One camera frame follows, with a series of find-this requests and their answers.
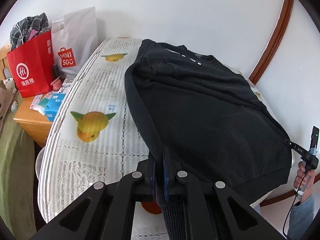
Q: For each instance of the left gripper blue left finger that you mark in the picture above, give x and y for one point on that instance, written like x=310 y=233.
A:
x=104 y=211

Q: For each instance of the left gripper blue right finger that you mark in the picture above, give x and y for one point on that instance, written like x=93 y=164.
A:
x=212 y=210

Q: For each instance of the black sweatshirt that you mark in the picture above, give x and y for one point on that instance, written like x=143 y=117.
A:
x=208 y=118

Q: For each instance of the blue denim sleeve forearm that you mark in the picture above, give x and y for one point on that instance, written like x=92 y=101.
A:
x=301 y=217

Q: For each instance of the grey plaid clothing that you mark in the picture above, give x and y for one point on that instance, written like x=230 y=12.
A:
x=27 y=28

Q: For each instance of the right hand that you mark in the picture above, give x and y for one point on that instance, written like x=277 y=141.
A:
x=304 y=180

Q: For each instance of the fruit print tablecloth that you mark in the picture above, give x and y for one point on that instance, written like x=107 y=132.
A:
x=94 y=138

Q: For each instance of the green bed sheet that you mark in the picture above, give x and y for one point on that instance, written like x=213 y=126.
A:
x=17 y=179

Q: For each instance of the wooden bedside cabinet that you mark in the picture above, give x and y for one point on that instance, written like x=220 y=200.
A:
x=35 y=124

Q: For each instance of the blue and white box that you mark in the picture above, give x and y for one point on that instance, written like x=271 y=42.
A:
x=53 y=106

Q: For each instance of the pink small container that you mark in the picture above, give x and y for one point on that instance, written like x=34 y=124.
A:
x=56 y=84

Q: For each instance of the dark bottle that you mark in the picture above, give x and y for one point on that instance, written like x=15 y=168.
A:
x=56 y=71

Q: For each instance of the white floral quilt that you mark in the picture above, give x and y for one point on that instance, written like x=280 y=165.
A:
x=7 y=101

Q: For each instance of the red paper shopping bag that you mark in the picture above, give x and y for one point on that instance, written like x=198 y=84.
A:
x=31 y=65

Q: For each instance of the white Miniso plastic bag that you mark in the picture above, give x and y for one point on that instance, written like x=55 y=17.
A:
x=74 y=39

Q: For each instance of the brown wooden door frame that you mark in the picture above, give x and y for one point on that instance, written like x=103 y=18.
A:
x=274 y=41

